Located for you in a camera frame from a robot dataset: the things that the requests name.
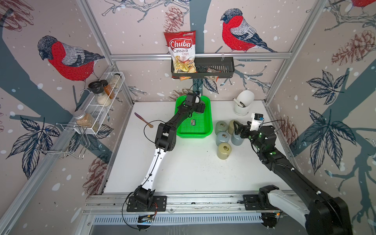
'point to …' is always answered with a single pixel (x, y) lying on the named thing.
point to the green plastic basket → (197, 125)
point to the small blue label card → (193, 122)
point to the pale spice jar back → (115, 80)
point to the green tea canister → (221, 126)
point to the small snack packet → (210, 70)
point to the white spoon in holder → (240, 104)
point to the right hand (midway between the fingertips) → (240, 120)
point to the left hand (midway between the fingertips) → (202, 101)
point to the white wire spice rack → (69, 141)
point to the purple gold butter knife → (140, 117)
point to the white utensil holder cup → (247, 98)
